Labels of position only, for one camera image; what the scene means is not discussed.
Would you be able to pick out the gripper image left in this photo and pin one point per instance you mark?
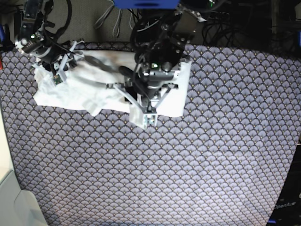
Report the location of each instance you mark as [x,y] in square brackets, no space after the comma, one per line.
[50,59]

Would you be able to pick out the black case OpenArm label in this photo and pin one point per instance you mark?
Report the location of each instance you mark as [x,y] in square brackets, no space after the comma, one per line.
[287,211]

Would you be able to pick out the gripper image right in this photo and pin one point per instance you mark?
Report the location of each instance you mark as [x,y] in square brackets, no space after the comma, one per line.
[146,87]

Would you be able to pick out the patterned purple table cloth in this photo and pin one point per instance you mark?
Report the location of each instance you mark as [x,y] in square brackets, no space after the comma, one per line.
[223,163]

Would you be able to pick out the white T-shirt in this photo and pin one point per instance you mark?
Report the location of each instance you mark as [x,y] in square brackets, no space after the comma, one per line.
[84,89]

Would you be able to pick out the blue box overhead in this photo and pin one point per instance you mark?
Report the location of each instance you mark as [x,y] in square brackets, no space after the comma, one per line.
[146,4]

